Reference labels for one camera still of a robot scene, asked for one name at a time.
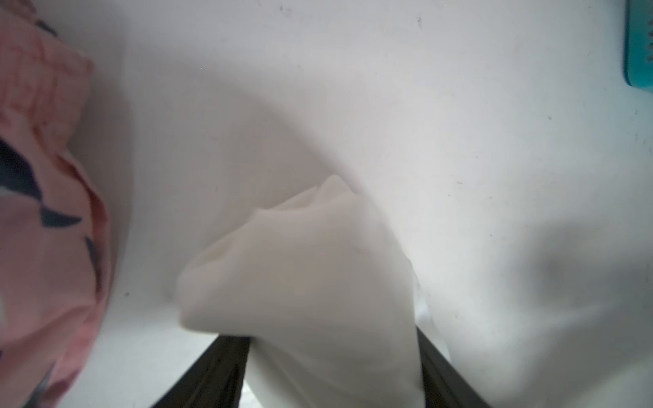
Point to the pink patterned shorts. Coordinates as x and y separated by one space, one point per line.
56 261

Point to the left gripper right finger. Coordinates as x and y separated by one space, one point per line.
443 386

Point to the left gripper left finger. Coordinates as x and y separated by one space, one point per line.
215 380

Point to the white shorts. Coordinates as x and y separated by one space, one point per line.
327 295

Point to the teal plastic basket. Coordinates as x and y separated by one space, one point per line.
638 45

